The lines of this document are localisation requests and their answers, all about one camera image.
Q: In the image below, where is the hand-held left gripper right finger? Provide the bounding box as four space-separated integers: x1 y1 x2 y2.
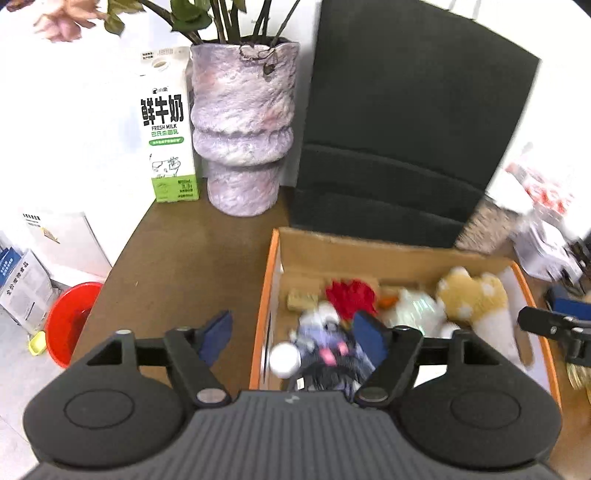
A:
353 311 504 408

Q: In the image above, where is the grey and white box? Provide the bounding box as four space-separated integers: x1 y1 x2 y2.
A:
0 249 54 333

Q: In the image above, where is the black paper bag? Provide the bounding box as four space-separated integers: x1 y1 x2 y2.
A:
290 0 541 250

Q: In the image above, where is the white and green milk carton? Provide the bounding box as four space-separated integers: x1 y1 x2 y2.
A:
139 46 200 204

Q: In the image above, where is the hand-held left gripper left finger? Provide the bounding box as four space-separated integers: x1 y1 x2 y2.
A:
85 310 233 409

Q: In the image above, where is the small yellow box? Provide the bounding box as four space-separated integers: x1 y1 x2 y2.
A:
287 290 320 312

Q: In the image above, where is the braided cable with pink strap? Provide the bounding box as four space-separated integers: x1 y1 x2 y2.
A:
288 305 377 393

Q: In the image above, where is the red fluffy ornament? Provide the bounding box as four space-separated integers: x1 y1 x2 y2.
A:
325 279 382 324

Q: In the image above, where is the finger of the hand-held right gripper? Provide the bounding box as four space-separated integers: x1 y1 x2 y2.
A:
549 286 591 320
518 306 591 340

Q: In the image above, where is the wooden desk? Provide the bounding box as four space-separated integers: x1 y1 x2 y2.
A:
68 182 591 407

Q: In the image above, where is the white tin box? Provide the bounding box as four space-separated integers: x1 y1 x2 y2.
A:
510 208 583 282

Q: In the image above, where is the red cardboard box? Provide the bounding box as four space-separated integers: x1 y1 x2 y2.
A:
249 227 561 409

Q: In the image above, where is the dried flower bouquet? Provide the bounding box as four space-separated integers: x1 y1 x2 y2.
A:
0 0 301 44

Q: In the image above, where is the red plastic bucket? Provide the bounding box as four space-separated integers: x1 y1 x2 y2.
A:
44 281 105 369

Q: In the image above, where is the clear water bottle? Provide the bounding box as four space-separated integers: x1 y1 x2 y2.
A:
503 143 578 217

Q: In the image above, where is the purple ceramic vase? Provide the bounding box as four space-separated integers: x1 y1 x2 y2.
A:
190 41 301 217

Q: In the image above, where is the white flat box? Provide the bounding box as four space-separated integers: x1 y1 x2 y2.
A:
21 211 112 282

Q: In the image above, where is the clear snack container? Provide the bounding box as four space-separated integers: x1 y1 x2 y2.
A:
455 196 518 254

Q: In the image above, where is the shiny plastic bag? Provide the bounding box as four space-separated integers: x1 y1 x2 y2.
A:
379 288 460 340

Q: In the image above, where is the white round lid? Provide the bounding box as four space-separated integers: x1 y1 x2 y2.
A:
270 342 301 377

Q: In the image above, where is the yellow and white plush toy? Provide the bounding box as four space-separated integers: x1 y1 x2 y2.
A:
436 267 536 365

